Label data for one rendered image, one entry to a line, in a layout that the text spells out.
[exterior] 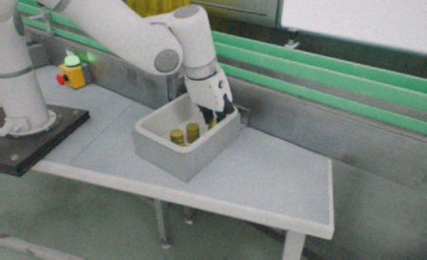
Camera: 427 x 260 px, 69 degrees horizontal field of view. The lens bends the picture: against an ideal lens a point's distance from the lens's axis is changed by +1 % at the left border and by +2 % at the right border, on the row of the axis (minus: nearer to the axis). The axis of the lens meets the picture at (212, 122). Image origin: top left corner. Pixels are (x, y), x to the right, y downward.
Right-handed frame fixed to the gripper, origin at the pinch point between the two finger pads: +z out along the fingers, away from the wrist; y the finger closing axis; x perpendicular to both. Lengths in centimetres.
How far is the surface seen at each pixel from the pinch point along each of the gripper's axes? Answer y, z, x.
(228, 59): 5.3, -6.4, -15.5
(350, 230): -33, 59, -18
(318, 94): -20.4, -2.9, -14.9
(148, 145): 7.2, -2.7, 16.3
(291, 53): -9.4, -6.5, -23.3
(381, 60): -28.2, -0.7, -35.5
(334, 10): -15.3, -13.3, -34.8
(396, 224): -44, 48, -22
